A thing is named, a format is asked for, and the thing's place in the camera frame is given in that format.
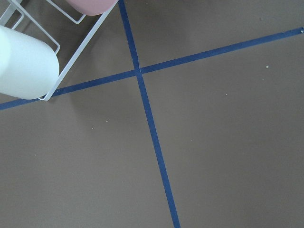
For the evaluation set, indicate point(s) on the pink cup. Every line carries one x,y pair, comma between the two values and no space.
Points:
91,7

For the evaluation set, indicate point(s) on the white cup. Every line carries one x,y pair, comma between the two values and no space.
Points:
29,68

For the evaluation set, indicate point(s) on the white wire cup rack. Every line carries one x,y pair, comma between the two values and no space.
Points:
14,15

